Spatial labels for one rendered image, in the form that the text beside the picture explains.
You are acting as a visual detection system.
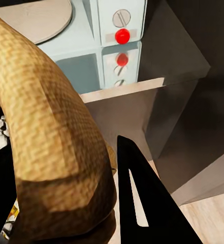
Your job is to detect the microwave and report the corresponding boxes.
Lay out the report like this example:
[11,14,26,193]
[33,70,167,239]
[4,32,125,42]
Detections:
[0,0,148,57]

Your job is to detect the popcorn bag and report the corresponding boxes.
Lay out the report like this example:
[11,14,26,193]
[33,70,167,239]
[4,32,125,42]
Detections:
[0,18,117,244]

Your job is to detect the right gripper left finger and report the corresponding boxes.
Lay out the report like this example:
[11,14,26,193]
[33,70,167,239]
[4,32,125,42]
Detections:
[0,144,17,233]

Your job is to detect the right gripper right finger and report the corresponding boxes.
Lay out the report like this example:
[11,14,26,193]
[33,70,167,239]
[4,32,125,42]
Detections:
[117,136,203,244]

